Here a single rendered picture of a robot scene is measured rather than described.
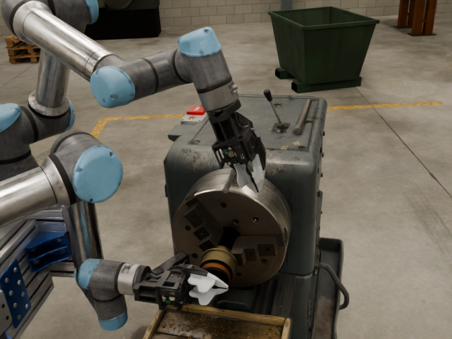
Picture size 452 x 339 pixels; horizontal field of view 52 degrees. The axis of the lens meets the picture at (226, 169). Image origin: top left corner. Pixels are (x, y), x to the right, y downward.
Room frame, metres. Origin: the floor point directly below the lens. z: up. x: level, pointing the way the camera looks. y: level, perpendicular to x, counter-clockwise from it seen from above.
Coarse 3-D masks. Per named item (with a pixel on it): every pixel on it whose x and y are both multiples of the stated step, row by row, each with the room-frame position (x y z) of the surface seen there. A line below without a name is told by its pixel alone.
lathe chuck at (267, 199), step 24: (192, 192) 1.08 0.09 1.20; (216, 192) 1.03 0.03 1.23; (240, 192) 1.01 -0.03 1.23; (264, 192) 1.05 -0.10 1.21; (216, 216) 1.03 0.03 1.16; (240, 216) 1.01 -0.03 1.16; (264, 216) 0.99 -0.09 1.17; (288, 216) 1.06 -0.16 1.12; (192, 240) 1.05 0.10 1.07; (288, 240) 1.02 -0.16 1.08; (192, 264) 1.05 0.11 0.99; (264, 264) 0.99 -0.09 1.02
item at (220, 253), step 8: (216, 248) 0.93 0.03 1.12; (224, 248) 0.95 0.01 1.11; (208, 256) 0.92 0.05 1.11; (216, 256) 0.91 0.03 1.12; (224, 256) 0.91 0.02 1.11; (232, 256) 0.92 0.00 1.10; (200, 264) 0.91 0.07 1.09; (208, 264) 0.89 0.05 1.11; (216, 264) 0.89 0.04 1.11; (224, 264) 0.90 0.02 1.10; (232, 264) 0.91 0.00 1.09; (216, 272) 0.87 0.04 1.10; (224, 272) 0.87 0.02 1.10; (232, 272) 0.89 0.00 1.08; (224, 280) 0.87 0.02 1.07
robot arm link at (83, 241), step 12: (72, 132) 0.99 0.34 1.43; (84, 132) 1.00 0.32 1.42; (72, 204) 0.99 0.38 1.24; (84, 204) 0.99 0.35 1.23; (72, 216) 0.99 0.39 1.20; (84, 216) 0.99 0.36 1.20; (96, 216) 1.02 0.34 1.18; (72, 228) 0.99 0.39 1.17; (84, 228) 0.99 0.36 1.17; (96, 228) 1.01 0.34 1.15; (72, 240) 0.99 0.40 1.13; (84, 240) 0.98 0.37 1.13; (96, 240) 1.00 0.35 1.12; (84, 252) 0.98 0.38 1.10; (96, 252) 1.00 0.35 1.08
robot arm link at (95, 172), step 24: (72, 144) 0.93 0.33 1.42; (96, 144) 0.92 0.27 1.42; (48, 168) 0.85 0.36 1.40; (72, 168) 0.85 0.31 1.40; (96, 168) 0.86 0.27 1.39; (120, 168) 0.90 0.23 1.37; (0, 192) 0.79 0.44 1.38; (24, 192) 0.81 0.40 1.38; (48, 192) 0.82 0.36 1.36; (72, 192) 0.84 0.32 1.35; (96, 192) 0.85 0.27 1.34; (0, 216) 0.77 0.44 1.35; (24, 216) 0.80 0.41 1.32
